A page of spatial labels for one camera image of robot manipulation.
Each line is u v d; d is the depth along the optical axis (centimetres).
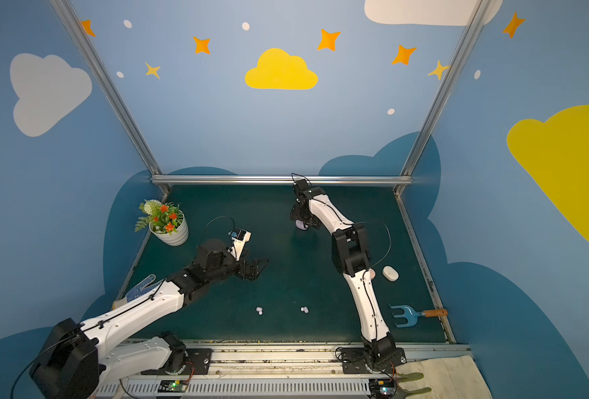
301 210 81
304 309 84
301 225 102
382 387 71
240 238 71
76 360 39
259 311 84
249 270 72
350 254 64
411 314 84
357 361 74
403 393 69
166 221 91
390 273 91
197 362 74
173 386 71
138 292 88
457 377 72
